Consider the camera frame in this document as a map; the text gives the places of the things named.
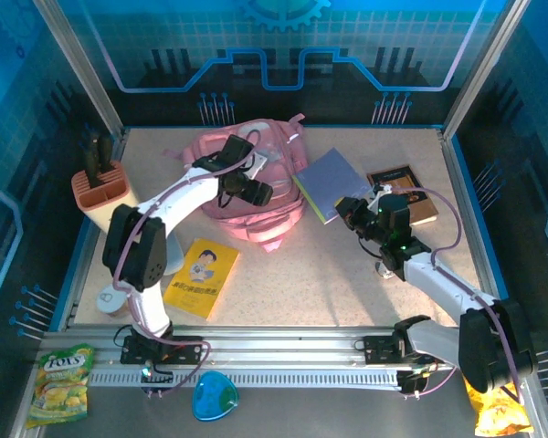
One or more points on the purple notebook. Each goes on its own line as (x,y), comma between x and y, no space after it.
(331,182)

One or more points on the pink student backpack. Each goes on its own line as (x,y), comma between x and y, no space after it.
(256,219)

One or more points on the brown cover book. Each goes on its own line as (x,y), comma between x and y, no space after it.
(422,201)

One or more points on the yellow cartoon cover book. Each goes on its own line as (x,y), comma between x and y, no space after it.
(201,283)

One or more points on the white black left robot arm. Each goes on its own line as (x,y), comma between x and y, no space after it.
(187,191)

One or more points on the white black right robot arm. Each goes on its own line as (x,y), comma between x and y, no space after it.
(438,287)

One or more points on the yellow chips bag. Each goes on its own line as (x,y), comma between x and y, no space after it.
(498,415)

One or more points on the green candy bag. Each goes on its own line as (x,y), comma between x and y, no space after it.
(61,388)

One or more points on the white printed packet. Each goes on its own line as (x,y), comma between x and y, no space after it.
(384,271)

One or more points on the black connector board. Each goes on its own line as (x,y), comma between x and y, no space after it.
(413,383)
(153,378)

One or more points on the cream and terracotta knife block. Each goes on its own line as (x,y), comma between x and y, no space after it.
(100,191)

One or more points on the blue plastic triangular container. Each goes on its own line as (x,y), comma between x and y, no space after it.
(214,394)

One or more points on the white left camera bracket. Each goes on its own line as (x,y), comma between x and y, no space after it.
(258,165)

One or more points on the white camera bracket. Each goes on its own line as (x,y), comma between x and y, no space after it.
(379,191)
(258,165)

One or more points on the white right camera bracket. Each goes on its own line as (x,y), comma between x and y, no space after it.
(379,191)

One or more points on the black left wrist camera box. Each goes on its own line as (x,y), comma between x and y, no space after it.
(236,149)

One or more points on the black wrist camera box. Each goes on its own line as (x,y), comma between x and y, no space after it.
(393,214)
(236,149)

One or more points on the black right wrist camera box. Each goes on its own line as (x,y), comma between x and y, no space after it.
(393,214)

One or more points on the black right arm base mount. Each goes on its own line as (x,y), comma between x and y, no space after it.
(379,349)

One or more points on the aluminium table side rail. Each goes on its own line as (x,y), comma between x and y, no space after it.
(121,146)
(460,182)

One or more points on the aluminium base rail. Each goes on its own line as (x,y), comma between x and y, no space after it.
(278,347)

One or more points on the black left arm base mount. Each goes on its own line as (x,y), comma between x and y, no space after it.
(187,349)

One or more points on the aluminium frame post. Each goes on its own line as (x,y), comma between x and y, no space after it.
(83,68)
(475,68)

